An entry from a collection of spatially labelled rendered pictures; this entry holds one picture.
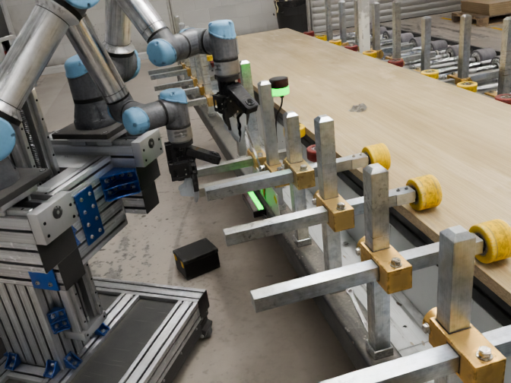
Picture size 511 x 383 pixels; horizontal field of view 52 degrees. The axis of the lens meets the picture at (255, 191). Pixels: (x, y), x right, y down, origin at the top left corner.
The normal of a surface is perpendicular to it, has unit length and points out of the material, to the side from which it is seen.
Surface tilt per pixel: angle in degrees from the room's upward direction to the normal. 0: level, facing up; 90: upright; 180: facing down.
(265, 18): 90
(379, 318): 90
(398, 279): 90
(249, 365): 0
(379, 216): 90
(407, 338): 0
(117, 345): 0
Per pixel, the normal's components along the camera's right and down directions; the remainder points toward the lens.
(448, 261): -0.96, 0.22
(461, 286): 0.25, 0.39
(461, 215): -0.12, -0.90
